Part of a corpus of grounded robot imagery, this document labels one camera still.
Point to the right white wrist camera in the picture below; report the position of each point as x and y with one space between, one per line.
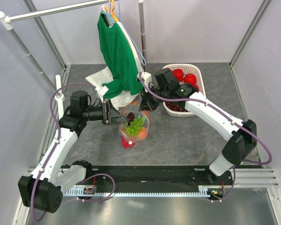
145 78

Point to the purple grape bunch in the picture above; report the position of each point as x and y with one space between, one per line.
176 106

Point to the green t-shirt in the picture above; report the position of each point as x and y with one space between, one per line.
119 59

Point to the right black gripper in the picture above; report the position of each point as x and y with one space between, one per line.
146 104

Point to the red apple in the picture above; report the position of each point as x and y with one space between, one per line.
195 86

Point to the green grape bunch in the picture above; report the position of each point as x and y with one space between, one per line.
135 126

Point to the white perforated plastic basket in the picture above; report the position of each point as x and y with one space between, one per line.
186 69

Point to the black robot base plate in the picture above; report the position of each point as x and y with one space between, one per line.
154 178

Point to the red bell pepper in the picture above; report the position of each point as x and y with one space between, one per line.
178 74

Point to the orange clothes hanger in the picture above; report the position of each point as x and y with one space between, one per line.
111 10

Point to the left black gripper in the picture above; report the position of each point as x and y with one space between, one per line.
110 115

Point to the clear orange zip bag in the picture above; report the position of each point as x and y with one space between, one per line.
133 107

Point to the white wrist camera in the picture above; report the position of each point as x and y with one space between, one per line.
101 91
145 78

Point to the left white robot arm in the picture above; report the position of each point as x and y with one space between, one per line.
44 188

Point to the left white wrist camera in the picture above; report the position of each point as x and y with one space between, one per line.
101 91

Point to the orange peach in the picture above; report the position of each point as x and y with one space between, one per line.
142 135

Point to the red tomato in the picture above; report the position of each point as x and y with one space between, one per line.
190 78

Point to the pink dragon fruit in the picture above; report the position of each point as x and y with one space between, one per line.
126 144

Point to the slotted cable duct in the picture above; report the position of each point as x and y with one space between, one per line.
81 191

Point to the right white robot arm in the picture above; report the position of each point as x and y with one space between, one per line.
239 134

